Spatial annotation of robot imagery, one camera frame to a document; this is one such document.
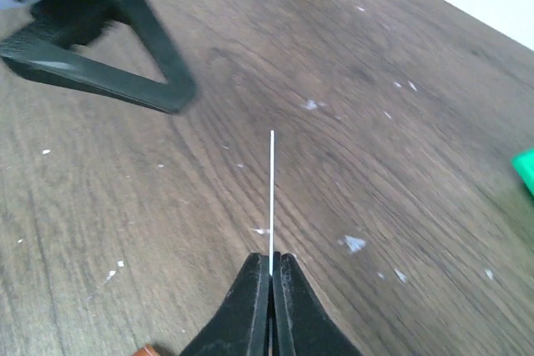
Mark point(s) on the green bin far left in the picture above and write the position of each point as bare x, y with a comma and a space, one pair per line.
523, 164

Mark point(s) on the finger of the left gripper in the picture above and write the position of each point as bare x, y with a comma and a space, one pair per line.
60, 66

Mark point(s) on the brown leather card holder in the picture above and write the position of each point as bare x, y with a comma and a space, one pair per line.
146, 350

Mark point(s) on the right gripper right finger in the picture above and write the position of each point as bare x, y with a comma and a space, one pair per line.
300, 324

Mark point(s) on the black VIP card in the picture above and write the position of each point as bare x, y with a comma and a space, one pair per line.
272, 202

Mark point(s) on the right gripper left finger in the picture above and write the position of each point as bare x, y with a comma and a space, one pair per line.
241, 324

